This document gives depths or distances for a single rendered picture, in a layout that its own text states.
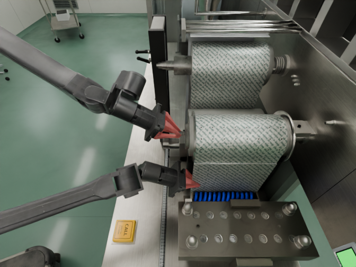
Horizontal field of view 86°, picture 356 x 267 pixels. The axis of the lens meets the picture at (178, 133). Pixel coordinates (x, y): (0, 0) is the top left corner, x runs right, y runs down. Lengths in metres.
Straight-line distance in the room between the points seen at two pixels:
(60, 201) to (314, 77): 0.72
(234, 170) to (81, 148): 1.98
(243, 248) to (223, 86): 0.50
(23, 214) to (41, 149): 2.03
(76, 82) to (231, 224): 0.59
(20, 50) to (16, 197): 1.83
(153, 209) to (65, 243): 1.19
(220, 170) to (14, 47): 0.62
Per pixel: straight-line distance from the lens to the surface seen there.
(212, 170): 0.59
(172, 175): 0.59
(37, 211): 0.56
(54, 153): 2.46
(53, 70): 0.58
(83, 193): 0.55
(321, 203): 0.63
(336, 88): 0.58
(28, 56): 0.62
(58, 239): 1.95
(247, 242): 0.68
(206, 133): 0.49
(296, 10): 0.81
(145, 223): 0.81
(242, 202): 0.70
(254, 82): 0.69
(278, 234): 0.72
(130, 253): 0.79
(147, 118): 0.51
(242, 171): 0.61
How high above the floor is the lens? 1.66
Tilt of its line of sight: 48 degrees down
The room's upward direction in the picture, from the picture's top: straight up
